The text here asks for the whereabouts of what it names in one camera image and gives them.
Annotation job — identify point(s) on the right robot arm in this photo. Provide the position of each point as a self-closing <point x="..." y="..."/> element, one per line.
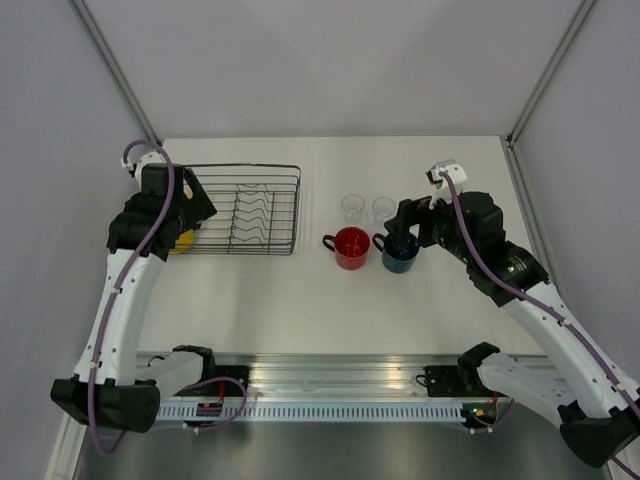
<point x="595" y="405"/>

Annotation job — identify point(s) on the red mug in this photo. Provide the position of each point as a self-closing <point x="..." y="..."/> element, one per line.
<point x="350" y="247"/>

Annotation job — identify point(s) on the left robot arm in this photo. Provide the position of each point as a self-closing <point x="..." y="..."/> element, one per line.
<point x="107" y="388"/>

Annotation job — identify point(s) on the white slotted cable duct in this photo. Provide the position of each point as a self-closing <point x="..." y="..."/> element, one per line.
<point x="263" y="411"/>

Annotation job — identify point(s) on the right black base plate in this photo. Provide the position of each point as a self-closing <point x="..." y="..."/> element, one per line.
<point x="443" y="381"/>

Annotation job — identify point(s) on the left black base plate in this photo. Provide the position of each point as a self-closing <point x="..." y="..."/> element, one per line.
<point x="238" y="375"/>

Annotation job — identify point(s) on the aluminium front rail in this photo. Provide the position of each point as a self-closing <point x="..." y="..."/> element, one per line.
<point x="324" y="377"/>

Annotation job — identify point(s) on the left aluminium frame post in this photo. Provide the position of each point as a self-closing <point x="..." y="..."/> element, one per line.
<point x="91" y="28"/>

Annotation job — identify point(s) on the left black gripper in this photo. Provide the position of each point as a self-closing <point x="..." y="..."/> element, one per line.
<point x="198" y="208"/>

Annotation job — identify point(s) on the right aluminium frame post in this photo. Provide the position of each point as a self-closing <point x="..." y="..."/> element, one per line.
<point x="559" y="54"/>

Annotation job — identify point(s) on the black wire dish rack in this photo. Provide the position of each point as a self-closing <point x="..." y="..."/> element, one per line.
<point x="257" y="209"/>

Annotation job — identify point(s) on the clear glass cup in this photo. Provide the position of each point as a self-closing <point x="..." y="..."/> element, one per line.
<point x="383" y="209"/>
<point x="353" y="206"/>

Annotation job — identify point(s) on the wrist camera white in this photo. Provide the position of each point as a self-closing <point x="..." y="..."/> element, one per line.
<point x="134" y="164"/>
<point x="449" y="178"/>

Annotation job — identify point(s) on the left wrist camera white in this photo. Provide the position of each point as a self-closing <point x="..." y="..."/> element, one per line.
<point x="134" y="164"/>

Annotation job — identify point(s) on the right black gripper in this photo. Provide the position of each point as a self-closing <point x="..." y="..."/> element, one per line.
<point x="413" y="211"/>

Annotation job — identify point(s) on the aluminium frame post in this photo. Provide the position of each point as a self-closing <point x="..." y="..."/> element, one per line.
<point x="91" y="28"/>
<point x="559" y="54"/>

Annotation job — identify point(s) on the blue mug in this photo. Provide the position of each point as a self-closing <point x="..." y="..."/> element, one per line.
<point x="395" y="259"/>

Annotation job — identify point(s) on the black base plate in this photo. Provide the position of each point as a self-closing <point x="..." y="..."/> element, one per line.
<point x="238" y="375"/>
<point x="443" y="381"/>

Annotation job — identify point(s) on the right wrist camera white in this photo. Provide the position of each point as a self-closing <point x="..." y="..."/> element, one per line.
<point x="449" y="178"/>

